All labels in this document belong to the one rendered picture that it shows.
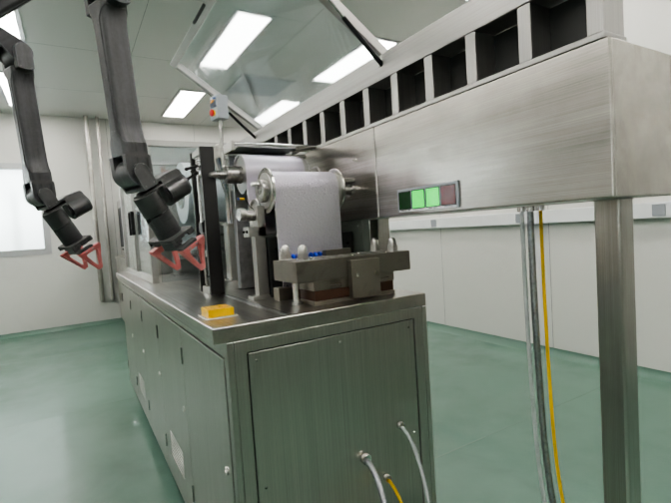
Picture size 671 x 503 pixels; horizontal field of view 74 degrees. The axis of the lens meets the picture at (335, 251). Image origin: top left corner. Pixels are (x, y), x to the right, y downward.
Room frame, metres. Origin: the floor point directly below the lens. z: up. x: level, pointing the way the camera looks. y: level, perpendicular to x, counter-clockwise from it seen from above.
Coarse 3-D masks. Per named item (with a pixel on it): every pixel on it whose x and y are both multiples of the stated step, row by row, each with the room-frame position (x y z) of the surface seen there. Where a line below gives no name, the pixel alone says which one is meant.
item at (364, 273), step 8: (352, 264) 1.28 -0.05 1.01; (360, 264) 1.29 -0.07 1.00; (368, 264) 1.30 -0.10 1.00; (376, 264) 1.32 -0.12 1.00; (352, 272) 1.27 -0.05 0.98; (360, 272) 1.29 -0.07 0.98; (368, 272) 1.30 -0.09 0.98; (376, 272) 1.31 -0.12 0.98; (352, 280) 1.27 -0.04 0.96; (360, 280) 1.29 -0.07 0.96; (368, 280) 1.30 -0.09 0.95; (376, 280) 1.32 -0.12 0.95; (352, 288) 1.27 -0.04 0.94; (360, 288) 1.29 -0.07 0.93; (368, 288) 1.30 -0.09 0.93; (376, 288) 1.32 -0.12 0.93; (352, 296) 1.27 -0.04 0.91; (360, 296) 1.29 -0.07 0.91
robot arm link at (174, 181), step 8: (136, 168) 0.93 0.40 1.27; (144, 168) 0.95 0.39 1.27; (136, 176) 0.93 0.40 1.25; (144, 176) 0.94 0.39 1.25; (152, 176) 0.96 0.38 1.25; (160, 176) 1.00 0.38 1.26; (168, 176) 1.01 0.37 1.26; (176, 176) 1.03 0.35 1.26; (184, 176) 1.04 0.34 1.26; (144, 184) 0.94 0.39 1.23; (152, 184) 0.96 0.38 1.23; (168, 184) 1.01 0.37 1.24; (176, 184) 1.02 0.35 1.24; (184, 184) 1.03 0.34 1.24; (128, 192) 0.98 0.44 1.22; (136, 192) 0.97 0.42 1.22; (168, 192) 1.01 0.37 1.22; (176, 192) 1.02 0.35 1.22; (184, 192) 1.04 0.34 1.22; (176, 200) 1.02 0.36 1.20
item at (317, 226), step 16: (288, 208) 1.42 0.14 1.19; (304, 208) 1.44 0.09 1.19; (320, 208) 1.47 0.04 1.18; (336, 208) 1.51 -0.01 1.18; (288, 224) 1.41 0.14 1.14; (304, 224) 1.44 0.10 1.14; (320, 224) 1.47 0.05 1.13; (336, 224) 1.51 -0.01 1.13; (288, 240) 1.41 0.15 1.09; (304, 240) 1.44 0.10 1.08; (320, 240) 1.47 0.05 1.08; (336, 240) 1.50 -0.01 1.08
